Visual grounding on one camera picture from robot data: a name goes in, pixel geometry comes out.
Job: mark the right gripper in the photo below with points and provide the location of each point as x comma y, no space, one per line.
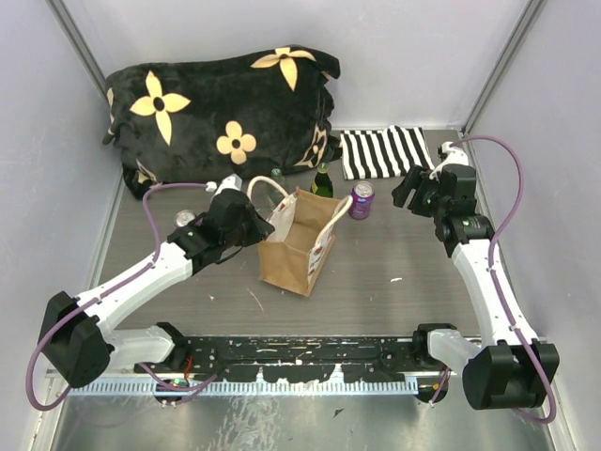
417,178

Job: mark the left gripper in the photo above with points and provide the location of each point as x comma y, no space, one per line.
262,229

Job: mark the green glass bottle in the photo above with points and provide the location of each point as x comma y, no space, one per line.
322,184

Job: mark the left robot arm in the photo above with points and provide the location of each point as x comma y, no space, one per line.
80,335

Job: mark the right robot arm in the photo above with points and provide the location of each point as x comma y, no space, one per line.
511,368

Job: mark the black white striped cloth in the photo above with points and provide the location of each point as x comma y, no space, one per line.
383,154

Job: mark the purple soda can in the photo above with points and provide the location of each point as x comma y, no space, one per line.
362,195

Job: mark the clear glass bottle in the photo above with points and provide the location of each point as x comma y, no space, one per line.
277,175

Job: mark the red cola can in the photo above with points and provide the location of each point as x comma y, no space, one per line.
184,217

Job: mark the black floral plush blanket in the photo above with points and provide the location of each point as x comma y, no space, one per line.
205,120

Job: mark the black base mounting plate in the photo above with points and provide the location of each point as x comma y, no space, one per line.
297,358

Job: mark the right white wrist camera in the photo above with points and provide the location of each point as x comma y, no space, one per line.
449,153

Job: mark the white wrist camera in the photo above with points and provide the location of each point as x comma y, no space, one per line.
449,153
233,182

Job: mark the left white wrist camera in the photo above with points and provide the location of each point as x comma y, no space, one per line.
233,182

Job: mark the aluminium rail frame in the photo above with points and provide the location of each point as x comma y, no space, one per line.
175,386

